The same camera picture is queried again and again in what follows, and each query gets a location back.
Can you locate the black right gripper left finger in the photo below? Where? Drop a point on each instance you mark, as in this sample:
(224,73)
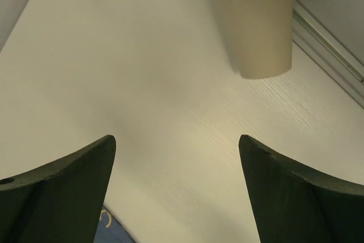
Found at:
(60,201)

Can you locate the beige speckled cup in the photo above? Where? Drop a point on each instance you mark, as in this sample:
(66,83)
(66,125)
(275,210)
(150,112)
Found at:
(259,33)

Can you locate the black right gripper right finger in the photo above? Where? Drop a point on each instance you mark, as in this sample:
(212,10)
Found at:
(292,202)

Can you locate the blue cloth placemat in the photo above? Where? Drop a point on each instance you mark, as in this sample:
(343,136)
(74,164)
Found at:
(109,230)

